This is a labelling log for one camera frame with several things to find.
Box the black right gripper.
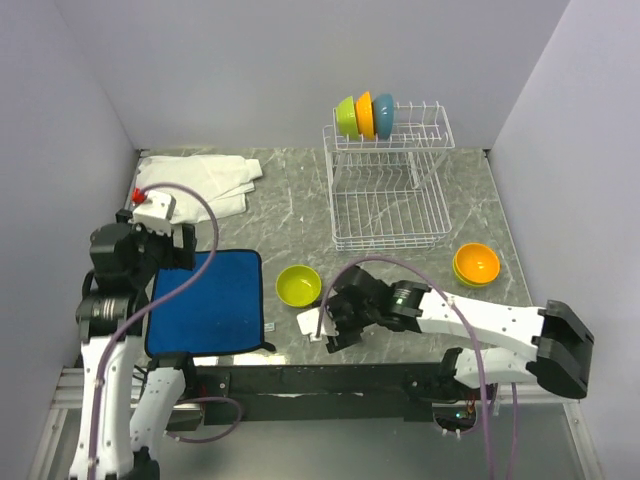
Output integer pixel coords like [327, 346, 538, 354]
[313, 294, 378, 353]

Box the yellow-green bowl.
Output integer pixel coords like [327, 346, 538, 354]
[275, 265, 322, 308]

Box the lime green bowl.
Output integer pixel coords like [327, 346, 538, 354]
[336, 96, 360, 140]

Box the blue bowl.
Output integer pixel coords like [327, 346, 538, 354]
[372, 93, 395, 140]

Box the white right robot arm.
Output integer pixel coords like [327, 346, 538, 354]
[314, 265, 595, 400]

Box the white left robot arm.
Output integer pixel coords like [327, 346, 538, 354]
[68, 209, 200, 479]

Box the black base bar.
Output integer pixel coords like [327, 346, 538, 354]
[196, 363, 480, 422]

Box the green bowl under right stack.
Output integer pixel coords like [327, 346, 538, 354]
[452, 262, 501, 288]

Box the blue microfiber cloth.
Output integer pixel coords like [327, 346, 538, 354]
[145, 249, 276, 357]

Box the orange bowl right stack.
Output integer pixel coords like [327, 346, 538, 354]
[453, 243, 501, 286]

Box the white folded cloth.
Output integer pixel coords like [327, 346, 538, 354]
[136, 154, 263, 220]

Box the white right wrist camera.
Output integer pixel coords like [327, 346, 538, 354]
[296, 307, 337, 342]

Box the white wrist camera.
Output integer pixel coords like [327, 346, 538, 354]
[296, 307, 337, 342]
[131, 188, 176, 223]

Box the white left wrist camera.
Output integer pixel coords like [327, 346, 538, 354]
[131, 188, 176, 223]

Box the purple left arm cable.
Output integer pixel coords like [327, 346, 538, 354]
[87, 183, 245, 480]

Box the white wire dish rack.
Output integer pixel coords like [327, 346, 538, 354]
[323, 102, 455, 251]

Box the aluminium rail frame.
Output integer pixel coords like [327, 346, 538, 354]
[27, 368, 605, 479]

